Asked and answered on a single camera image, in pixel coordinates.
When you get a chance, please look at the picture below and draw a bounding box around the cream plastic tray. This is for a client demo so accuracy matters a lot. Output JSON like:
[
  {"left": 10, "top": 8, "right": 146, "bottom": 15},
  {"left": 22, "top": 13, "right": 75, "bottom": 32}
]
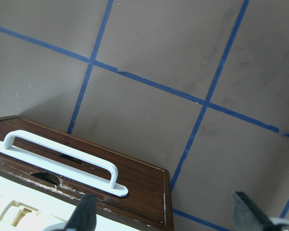
[{"left": 0, "top": 172, "right": 92, "bottom": 231}]

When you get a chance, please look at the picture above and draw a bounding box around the dark wooden drawer cabinet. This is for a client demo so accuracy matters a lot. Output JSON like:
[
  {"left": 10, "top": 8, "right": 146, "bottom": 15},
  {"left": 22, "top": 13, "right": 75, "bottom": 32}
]
[{"left": 0, "top": 115, "right": 174, "bottom": 231}]

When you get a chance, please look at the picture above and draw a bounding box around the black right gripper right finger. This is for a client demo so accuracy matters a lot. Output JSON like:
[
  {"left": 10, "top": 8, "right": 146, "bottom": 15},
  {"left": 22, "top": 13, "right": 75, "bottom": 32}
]
[{"left": 231, "top": 191, "right": 289, "bottom": 231}]

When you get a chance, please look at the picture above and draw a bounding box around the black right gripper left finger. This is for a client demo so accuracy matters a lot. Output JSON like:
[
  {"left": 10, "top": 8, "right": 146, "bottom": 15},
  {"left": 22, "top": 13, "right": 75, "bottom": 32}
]
[{"left": 45, "top": 193, "right": 97, "bottom": 231}]

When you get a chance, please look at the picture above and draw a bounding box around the white drawer handle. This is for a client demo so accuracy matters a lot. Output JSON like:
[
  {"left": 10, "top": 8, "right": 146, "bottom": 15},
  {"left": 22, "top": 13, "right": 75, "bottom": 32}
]
[{"left": 0, "top": 129, "right": 129, "bottom": 197}]

